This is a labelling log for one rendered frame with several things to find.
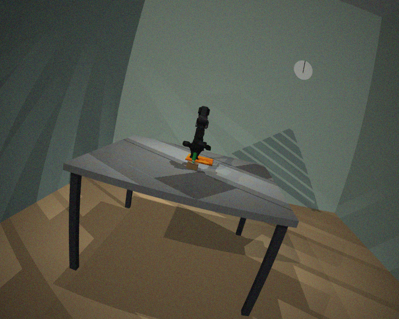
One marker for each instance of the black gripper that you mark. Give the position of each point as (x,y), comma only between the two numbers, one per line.
(192,145)

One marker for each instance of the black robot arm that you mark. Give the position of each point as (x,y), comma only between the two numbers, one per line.
(201,124)

